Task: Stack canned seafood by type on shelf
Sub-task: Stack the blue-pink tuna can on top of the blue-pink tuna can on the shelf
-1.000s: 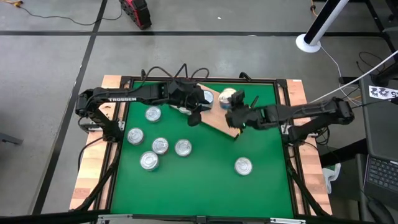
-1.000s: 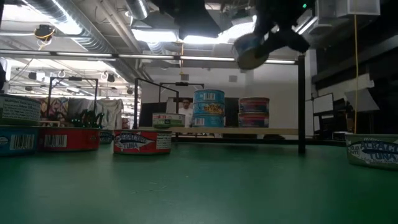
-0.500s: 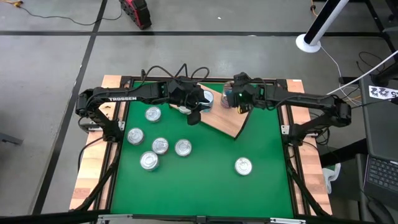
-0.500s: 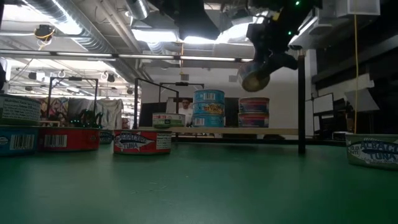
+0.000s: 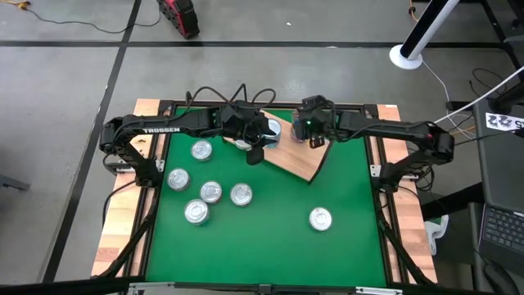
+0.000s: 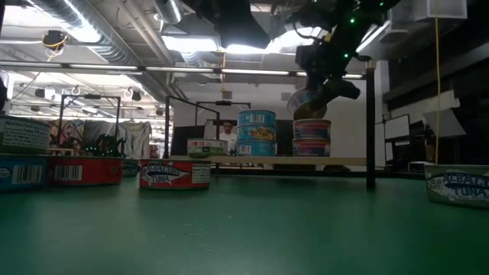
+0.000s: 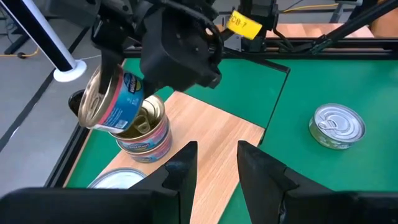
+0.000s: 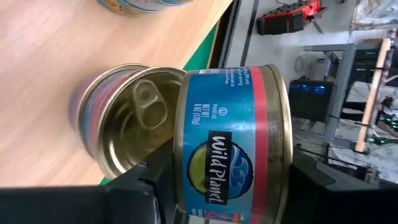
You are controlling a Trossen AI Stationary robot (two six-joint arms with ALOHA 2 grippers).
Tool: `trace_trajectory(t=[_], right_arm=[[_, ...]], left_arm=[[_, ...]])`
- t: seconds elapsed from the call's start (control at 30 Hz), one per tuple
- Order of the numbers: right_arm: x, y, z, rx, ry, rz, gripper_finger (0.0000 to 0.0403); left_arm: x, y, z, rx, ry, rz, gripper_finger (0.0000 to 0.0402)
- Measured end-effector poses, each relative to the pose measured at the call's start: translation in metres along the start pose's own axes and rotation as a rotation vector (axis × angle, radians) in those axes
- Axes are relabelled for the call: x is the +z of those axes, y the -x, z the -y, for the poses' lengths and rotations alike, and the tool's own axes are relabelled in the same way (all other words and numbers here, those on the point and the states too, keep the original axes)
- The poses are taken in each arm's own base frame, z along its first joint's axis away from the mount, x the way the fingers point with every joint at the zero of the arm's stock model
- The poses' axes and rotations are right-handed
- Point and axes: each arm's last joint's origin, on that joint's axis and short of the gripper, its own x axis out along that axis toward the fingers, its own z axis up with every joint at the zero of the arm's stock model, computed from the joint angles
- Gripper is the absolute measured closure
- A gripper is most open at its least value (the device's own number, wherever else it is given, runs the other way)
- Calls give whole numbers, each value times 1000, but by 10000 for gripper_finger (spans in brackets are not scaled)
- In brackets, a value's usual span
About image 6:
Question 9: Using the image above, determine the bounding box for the white green label can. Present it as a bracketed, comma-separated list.
[186, 137, 229, 158]
[0, 115, 51, 155]

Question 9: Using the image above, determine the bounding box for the red label tuna can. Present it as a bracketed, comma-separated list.
[47, 155, 124, 187]
[138, 158, 212, 191]

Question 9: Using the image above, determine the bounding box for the blue tuna can yellow text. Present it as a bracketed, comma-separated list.
[236, 125, 277, 142]

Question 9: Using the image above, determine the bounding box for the black yellow cable reel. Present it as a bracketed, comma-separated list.
[40, 29, 69, 62]

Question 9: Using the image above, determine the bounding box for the white hanging sheet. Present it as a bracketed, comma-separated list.
[83, 120, 153, 160]

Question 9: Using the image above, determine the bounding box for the black monitor screen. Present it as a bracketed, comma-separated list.
[170, 125, 207, 157]

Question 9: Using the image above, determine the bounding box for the white board panel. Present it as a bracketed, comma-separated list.
[384, 114, 412, 141]

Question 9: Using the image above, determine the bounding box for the wooden shelf black metal frame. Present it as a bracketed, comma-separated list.
[163, 66, 377, 191]

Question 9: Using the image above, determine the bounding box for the colourful patterned cloth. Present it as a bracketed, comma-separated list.
[49, 118, 86, 150]

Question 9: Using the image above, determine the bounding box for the silver spiral ceiling duct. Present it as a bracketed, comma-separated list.
[30, 0, 144, 66]

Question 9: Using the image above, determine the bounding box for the grey-green albacore tuna can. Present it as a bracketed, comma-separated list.
[424, 163, 489, 210]

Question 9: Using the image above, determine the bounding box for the ceiling light strip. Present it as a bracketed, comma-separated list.
[0, 60, 139, 72]
[296, 71, 363, 80]
[221, 68, 291, 76]

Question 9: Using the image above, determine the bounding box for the black metal station frame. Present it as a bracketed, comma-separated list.
[57, 93, 122, 154]

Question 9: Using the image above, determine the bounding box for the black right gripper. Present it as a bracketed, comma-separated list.
[294, 34, 364, 111]

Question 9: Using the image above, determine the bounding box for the person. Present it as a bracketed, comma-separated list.
[219, 120, 238, 156]

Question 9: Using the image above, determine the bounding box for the wild planet salmon can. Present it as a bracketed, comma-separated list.
[293, 118, 332, 139]
[287, 86, 329, 121]
[292, 137, 332, 157]

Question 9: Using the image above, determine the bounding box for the green table mat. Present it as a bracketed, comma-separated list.
[0, 167, 489, 275]

